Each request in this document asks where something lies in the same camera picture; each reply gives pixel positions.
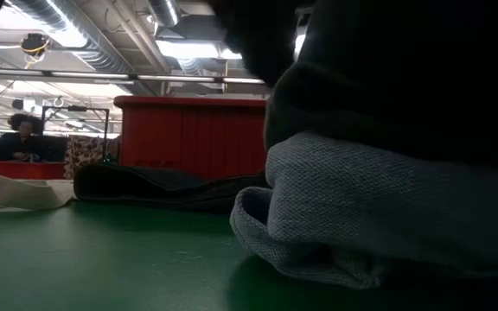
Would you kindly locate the dark blue denim jeans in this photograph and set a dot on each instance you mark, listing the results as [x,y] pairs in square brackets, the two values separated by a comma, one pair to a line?
[167,190]

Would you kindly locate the large red plastic laundry bin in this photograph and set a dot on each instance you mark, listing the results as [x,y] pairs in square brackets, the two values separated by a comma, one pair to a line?
[188,138]

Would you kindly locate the small red bin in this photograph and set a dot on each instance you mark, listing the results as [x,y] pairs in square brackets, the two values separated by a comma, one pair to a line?
[24,169]

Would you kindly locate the long ceiling light bar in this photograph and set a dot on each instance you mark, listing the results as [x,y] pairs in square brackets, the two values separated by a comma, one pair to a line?
[102,75]

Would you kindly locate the person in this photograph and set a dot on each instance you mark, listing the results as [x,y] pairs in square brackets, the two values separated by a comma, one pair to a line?
[17,144]

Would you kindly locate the cream folded cloth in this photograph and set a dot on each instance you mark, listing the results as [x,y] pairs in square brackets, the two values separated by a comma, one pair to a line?
[15,192]

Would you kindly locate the black ceiling device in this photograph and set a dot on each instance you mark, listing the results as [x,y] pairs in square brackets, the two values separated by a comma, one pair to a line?
[33,43]

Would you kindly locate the round silver ventilation duct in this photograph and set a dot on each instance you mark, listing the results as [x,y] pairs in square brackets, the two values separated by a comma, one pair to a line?
[97,56]
[164,13]

